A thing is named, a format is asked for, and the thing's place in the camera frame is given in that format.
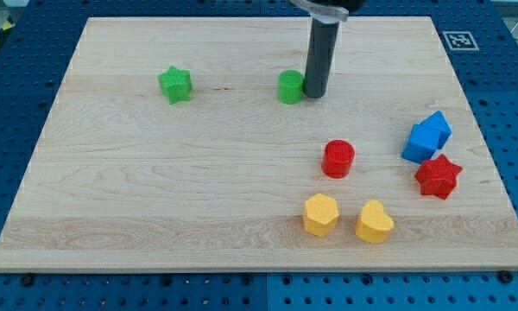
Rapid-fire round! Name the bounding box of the green cylinder block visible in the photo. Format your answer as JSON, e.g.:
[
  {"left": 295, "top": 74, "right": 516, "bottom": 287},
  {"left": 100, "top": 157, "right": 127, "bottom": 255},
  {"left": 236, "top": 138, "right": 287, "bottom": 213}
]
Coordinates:
[{"left": 278, "top": 70, "right": 304, "bottom": 105}]

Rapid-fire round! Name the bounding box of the green star block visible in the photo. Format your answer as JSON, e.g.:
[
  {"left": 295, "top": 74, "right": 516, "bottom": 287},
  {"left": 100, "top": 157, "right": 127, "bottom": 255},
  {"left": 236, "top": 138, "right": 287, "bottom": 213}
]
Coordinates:
[{"left": 158, "top": 66, "right": 193, "bottom": 105}]

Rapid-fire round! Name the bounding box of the red star block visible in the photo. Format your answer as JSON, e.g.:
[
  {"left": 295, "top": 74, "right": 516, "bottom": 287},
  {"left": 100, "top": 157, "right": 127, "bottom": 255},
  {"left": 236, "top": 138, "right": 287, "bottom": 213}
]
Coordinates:
[{"left": 414, "top": 154, "right": 463, "bottom": 200}]

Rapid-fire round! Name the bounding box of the red cylinder block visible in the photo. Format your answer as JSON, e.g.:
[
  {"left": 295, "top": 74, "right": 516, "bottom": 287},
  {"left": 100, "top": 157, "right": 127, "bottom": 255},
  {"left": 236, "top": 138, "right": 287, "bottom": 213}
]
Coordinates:
[{"left": 321, "top": 139, "right": 355, "bottom": 179}]

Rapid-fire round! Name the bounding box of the yellow hexagon block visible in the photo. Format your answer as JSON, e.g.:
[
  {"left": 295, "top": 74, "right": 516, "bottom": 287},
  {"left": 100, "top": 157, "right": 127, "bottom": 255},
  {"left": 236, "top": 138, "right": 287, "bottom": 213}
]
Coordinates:
[{"left": 302, "top": 194, "right": 339, "bottom": 238}]

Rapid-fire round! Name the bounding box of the wooden board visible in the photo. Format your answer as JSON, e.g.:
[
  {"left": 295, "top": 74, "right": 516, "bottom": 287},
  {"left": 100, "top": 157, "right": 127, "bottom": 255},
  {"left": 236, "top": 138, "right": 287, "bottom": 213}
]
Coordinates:
[{"left": 0, "top": 16, "right": 518, "bottom": 273}]

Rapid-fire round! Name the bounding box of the yellow heart block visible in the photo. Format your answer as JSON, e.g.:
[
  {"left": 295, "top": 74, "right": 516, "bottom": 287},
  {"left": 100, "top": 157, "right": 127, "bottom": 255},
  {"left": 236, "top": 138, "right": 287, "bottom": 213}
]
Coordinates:
[{"left": 355, "top": 200, "right": 395, "bottom": 244}]

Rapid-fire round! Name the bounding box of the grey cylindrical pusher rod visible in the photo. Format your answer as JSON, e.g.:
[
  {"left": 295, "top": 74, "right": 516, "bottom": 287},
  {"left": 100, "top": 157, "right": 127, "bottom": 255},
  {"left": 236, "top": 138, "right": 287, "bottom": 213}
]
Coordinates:
[{"left": 303, "top": 18, "right": 339, "bottom": 98}]

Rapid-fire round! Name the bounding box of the silver rod clamp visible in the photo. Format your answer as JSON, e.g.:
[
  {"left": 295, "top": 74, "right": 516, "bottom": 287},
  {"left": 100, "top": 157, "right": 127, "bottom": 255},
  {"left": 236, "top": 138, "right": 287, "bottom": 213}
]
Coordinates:
[{"left": 289, "top": 0, "right": 349, "bottom": 24}]

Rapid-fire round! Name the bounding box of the blue cube block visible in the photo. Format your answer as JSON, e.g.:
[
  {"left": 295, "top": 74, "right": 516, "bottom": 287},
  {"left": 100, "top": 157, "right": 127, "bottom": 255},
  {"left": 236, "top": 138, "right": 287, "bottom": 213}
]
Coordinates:
[{"left": 401, "top": 124, "right": 439, "bottom": 164}]

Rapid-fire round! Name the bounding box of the blue triangular prism block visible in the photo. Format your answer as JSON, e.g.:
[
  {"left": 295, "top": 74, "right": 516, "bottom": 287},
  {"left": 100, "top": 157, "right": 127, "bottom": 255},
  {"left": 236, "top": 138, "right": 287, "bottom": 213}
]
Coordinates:
[{"left": 420, "top": 111, "right": 452, "bottom": 149}]

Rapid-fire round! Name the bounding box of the white fiducial marker tag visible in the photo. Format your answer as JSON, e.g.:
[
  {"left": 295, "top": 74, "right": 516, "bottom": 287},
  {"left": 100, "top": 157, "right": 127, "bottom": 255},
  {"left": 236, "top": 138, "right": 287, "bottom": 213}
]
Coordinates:
[{"left": 442, "top": 31, "right": 479, "bottom": 51}]

